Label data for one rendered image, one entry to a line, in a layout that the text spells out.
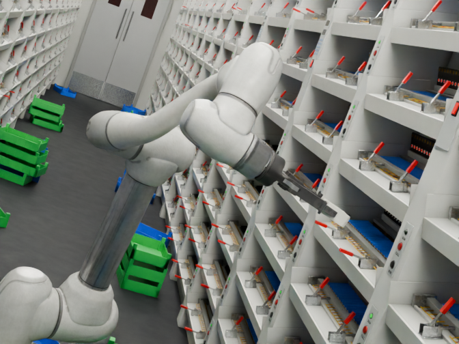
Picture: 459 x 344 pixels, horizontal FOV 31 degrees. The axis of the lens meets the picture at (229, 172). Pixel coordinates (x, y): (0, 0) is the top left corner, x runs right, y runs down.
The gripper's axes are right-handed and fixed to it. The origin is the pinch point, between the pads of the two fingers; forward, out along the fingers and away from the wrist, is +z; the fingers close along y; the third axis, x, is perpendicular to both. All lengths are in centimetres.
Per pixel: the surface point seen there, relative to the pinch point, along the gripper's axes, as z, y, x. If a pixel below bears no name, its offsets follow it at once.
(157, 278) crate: 28, 223, 90
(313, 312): 22.2, 26.7, 27.0
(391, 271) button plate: 13.5, -14.0, 2.7
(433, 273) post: 19.6, -18.5, -2.3
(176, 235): 43, 310, 83
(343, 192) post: 18, 52, -4
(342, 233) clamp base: 18.1, 32.6, 5.2
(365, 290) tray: 16.7, -2.7, 10.6
